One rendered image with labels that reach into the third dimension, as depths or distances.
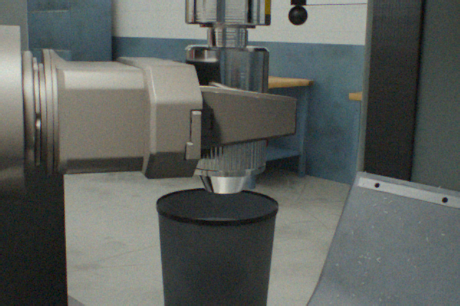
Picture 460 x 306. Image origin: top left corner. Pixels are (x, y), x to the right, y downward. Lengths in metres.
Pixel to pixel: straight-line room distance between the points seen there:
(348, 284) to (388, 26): 0.29
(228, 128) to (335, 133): 5.24
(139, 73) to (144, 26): 7.22
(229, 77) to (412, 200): 0.41
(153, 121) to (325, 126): 5.34
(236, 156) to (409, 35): 0.40
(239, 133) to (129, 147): 0.06
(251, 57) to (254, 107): 0.03
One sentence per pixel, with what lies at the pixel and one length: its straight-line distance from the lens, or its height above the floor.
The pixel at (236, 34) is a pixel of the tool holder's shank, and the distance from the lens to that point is 0.34.
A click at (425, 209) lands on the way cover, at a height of 1.10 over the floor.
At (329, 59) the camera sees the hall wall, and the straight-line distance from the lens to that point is 5.56.
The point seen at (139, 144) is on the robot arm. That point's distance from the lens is 0.30.
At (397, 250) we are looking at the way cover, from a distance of 0.70.
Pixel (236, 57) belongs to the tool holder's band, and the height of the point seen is 1.26.
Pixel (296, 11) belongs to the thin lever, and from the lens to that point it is 0.31.
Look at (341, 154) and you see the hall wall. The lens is 5.54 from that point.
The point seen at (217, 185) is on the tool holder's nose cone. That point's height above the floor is 1.19.
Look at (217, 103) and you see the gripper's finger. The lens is 0.32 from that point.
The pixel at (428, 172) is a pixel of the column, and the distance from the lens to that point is 0.71.
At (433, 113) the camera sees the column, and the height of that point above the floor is 1.20.
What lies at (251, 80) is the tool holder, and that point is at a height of 1.25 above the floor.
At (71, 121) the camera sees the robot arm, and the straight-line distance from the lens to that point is 0.30.
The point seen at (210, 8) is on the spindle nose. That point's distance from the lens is 0.33.
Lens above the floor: 1.28
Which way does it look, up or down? 11 degrees down
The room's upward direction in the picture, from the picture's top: 1 degrees clockwise
